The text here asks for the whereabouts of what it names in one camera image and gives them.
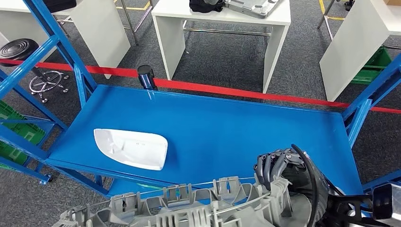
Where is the black bag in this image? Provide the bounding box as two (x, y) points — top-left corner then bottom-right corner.
(189, 0), (226, 14)

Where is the grey stamped metal plate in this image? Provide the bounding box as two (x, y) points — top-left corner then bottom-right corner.
(224, 0), (281, 19)

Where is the white plastic mirror cover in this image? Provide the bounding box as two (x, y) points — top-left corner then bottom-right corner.
(93, 128), (168, 171)

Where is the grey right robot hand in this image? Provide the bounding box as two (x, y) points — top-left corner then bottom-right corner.
(253, 148), (330, 201)

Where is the black round stool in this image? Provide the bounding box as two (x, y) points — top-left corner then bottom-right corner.
(0, 38), (70, 104)

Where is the red barrier belt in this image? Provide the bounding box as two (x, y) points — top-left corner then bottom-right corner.
(0, 59), (401, 114)

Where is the green plastic crate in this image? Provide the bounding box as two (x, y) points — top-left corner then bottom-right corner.
(350, 47), (393, 85)
(0, 100), (46, 171)

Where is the yellow floor tape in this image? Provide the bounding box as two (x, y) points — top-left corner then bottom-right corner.
(318, 0), (345, 21)

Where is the blue metal shelf rack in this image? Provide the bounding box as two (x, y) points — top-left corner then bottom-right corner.
(0, 0), (401, 201)

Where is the black barrier post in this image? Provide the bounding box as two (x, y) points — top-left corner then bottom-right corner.
(137, 65), (158, 91)

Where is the white table with black item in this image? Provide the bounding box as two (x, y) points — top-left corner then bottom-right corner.
(0, 0), (131, 79)

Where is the silver plastic wheel cover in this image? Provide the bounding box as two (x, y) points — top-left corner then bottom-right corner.
(52, 175), (314, 227)

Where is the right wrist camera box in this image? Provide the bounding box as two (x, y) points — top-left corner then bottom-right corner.
(372, 183), (394, 220)

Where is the black case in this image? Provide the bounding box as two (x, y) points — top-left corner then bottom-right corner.
(42, 0), (78, 14)

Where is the steel table frame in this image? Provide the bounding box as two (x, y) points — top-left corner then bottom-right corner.
(114, 0), (154, 46)
(317, 0), (345, 41)

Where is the small white table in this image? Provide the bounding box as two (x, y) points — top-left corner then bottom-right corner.
(151, 0), (291, 94)

